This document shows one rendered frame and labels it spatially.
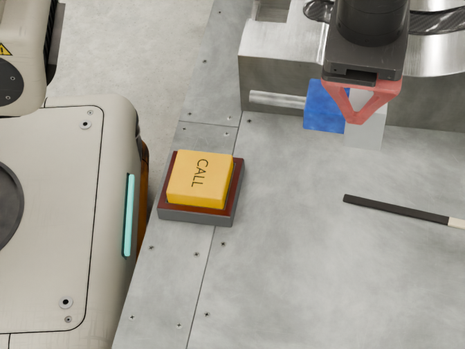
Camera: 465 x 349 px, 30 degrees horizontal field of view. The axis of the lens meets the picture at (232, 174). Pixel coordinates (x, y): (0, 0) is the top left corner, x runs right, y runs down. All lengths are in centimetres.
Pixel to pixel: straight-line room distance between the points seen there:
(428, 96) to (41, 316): 81
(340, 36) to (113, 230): 91
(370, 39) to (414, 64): 23
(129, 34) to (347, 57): 163
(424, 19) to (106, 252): 77
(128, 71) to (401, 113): 132
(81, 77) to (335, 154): 134
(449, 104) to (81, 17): 157
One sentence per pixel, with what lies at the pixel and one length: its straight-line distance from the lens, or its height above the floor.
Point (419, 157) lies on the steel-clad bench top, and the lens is 98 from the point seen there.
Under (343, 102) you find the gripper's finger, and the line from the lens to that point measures 78.
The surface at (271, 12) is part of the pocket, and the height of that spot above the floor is 86.
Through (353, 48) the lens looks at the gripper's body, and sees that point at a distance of 74.
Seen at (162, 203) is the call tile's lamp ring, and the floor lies 82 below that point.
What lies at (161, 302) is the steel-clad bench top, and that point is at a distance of 87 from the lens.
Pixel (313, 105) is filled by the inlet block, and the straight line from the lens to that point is 82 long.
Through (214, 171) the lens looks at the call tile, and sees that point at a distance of 91.
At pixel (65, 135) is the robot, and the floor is 28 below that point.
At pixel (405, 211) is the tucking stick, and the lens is 93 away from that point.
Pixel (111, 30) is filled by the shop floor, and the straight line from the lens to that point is 235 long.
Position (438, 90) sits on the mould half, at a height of 86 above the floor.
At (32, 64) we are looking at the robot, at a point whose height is 75.
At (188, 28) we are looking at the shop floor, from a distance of 232.
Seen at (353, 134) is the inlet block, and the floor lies 92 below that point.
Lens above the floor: 155
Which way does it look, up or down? 52 degrees down
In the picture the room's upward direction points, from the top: 5 degrees counter-clockwise
